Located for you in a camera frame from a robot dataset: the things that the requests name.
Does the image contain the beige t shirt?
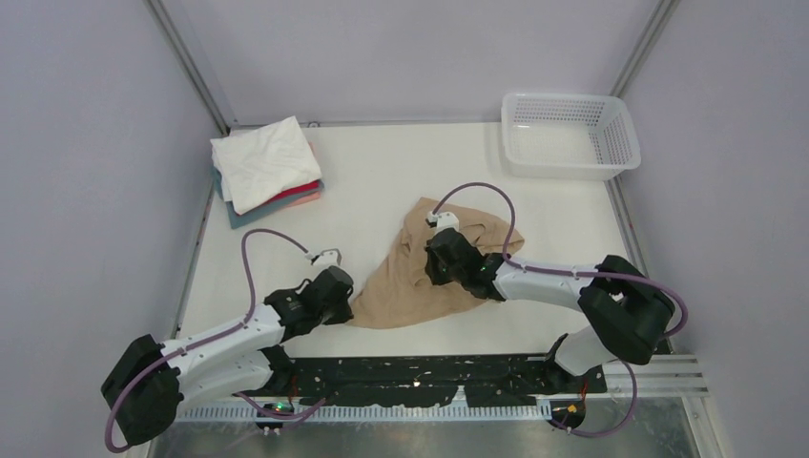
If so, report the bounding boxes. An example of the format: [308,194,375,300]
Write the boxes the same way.
[347,197,509,329]

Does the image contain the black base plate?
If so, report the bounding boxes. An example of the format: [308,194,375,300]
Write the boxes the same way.
[246,353,607,407]

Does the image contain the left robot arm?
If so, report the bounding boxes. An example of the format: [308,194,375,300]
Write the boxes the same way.
[100,266,354,452]

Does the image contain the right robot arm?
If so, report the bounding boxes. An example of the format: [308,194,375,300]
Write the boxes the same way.
[425,229,675,394]

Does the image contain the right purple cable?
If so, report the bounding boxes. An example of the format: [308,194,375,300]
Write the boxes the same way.
[431,182,689,439]

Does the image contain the red folded t shirt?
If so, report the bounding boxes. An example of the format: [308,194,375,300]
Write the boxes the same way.
[262,180,322,206]

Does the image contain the aluminium front rail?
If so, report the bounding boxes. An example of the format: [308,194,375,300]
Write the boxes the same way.
[170,354,708,427]

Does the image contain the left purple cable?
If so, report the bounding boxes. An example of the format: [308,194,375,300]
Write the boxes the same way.
[104,228,340,454]

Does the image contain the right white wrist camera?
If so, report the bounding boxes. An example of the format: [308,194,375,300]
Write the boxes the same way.
[425,212,460,234]

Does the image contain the purple cable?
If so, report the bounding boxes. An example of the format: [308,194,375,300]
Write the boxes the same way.
[431,182,689,439]
[104,228,340,454]

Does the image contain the white plastic basket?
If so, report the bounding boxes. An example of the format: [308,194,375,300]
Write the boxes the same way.
[501,93,641,181]

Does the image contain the blue-grey folded t shirt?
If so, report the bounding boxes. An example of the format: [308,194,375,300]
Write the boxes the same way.
[224,199,292,229]

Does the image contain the white folded t shirt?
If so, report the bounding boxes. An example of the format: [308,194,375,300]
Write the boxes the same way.
[211,116,322,215]

